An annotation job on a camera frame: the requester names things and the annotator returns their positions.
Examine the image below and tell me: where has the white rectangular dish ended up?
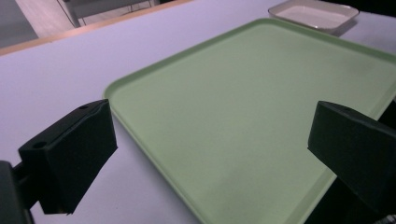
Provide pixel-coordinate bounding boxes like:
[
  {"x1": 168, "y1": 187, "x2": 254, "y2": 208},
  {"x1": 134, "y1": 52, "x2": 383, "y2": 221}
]
[{"x1": 267, "y1": 0, "x2": 361, "y2": 35}]

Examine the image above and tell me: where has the light green plastic tray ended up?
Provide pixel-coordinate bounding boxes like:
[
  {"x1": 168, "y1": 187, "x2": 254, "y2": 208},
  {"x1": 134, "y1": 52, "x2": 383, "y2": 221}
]
[{"x1": 103, "y1": 17, "x2": 396, "y2": 224}]

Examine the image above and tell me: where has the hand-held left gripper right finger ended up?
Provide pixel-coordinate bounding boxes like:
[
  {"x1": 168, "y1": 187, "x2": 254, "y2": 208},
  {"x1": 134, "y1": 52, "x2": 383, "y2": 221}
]
[{"x1": 307, "y1": 100, "x2": 396, "y2": 216}]

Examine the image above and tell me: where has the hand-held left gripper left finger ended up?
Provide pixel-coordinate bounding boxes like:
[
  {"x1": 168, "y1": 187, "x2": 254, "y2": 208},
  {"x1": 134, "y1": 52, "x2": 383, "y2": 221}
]
[{"x1": 17, "y1": 98, "x2": 119, "y2": 216}]

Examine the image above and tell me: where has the white metal furniture frame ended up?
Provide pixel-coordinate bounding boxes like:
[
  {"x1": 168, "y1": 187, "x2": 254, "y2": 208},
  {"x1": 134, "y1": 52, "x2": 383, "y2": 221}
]
[{"x1": 56, "y1": 0, "x2": 162, "y2": 28}]

